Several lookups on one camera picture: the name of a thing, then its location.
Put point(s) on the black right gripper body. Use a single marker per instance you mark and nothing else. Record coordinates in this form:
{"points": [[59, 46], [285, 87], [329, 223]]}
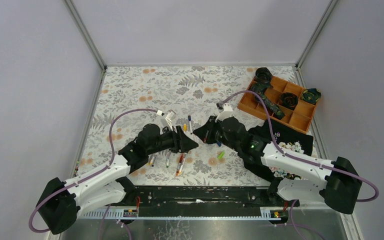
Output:
{"points": [[213, 128]]}

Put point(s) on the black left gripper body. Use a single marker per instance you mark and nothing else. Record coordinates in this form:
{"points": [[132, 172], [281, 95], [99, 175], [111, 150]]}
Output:
{"points": [[177, 141]]}

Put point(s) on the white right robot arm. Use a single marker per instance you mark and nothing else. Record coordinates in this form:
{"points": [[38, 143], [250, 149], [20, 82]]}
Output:
{"points": [[324, 180]]}

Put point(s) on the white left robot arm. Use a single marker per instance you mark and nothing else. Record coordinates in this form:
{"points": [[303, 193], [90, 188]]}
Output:
{"points": [[63, 201]]}

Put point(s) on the clear pen orange end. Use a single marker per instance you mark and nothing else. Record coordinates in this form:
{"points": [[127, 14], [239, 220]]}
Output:
{"points": [[179, 165]]}

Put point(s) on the white pen brown cap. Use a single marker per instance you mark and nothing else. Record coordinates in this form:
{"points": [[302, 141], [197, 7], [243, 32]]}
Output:
{"points": [[167, 161]]}

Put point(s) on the white pen black cap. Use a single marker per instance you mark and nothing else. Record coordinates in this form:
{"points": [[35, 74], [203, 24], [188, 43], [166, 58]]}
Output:
{"points": [[185, 156]]}

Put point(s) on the green pen cap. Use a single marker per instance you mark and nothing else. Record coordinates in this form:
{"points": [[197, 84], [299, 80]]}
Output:
{"points": [[220, 155]]}

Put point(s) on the dark patterned fabric roll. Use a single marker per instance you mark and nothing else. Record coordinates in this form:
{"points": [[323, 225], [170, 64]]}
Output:
{"points": [[260, 89]]}

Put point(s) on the floral patterned table mat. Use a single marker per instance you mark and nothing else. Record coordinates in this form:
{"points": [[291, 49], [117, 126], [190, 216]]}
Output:
{"points": [[127, 101]]}

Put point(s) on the black floral cloth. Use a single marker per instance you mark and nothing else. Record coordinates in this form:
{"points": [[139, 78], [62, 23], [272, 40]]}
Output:
{"points": [[285, 137]]}

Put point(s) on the dark rolled fabric flower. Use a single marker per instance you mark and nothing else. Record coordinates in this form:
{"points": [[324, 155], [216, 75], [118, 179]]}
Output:
{"points": [[263, 75]]}

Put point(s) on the dark rolled flower in tray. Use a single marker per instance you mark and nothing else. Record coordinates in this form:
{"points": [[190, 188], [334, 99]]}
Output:
{"points": [[288, 100]]}

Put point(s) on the wooden compartment tray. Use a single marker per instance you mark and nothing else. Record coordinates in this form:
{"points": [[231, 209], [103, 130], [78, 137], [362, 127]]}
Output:
{"points": [[299, 119]]}

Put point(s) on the dark green rolled flower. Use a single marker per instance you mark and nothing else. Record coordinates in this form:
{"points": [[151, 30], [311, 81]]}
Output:
{"points": [[311, 96]]}

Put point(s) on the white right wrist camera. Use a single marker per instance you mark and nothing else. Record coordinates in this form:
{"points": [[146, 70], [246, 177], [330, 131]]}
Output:
{"points": [[226, 111]]}

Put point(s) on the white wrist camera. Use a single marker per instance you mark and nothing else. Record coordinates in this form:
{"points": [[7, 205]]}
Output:
{"points": [[226, 111], [167, 118]]}

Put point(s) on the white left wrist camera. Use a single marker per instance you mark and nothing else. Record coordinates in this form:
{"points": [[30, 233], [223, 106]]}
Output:
{"points": [[167, 118]]}

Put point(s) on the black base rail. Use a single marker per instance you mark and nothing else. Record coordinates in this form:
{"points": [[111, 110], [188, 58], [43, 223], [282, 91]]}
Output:
{"points": [[197, 200]]}

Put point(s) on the white slotted cable duct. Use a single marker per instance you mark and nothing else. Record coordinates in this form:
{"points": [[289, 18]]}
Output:
{"points": [[130, 214]]}

